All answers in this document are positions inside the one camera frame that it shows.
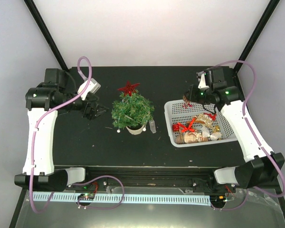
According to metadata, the brown pine cone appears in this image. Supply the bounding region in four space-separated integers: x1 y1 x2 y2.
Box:
182 94 190 100

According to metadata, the white perforated plastic basket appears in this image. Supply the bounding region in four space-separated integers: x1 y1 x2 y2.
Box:
164 100 237 148

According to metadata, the small green christmas tree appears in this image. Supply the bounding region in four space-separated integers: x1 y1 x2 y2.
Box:
111 90 155 133

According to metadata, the red glitter star topper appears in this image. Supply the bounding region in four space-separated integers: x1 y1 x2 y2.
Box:
117 81 140 97

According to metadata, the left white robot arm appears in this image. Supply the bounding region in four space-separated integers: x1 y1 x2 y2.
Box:
14 68 108 191

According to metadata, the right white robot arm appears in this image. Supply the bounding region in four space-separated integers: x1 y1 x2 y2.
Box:
184 66 285 191

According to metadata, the gold merry christmas sign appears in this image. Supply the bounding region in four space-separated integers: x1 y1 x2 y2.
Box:
193 114 213 128

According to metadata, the red berry sprig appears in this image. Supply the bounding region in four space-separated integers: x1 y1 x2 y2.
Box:
182 102 192 109

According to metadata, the red glitter reindeer ornament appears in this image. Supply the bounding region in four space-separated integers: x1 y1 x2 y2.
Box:
204 113 217 121

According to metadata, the red ribbon bow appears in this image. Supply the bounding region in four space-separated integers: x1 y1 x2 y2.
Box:
177 118 196 133

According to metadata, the red gift box ornament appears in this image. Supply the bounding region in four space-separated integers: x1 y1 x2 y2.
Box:
172 124 180 132

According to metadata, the gold bow ornament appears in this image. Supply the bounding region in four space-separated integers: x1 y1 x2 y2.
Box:
212 125 221 132

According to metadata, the beige fabric sack ornament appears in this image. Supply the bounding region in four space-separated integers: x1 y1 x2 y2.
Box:
175 132 203 144

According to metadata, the white mesh bow bell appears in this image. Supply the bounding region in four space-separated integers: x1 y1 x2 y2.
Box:
200 126 222 142

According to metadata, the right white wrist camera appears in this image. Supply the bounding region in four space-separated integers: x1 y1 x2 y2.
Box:
197 71 209 91

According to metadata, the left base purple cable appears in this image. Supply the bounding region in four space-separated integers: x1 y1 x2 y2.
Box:
71 175 125 210

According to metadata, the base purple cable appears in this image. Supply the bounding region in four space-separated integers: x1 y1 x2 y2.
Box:
71 175 125 210
210 189 249 211

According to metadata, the left black frame post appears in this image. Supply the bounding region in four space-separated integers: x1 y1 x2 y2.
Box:
24 0 69 71

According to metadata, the black frame post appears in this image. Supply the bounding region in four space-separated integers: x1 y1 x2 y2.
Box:
24 0 69 71
239 0 280 61

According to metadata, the white slotted cable duct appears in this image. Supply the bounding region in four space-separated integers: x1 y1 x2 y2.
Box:
30 192 211 207

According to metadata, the right black frame post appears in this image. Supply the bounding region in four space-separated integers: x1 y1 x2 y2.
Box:
239 0 280 61

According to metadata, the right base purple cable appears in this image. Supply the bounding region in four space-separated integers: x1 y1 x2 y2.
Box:
210 189 249 211

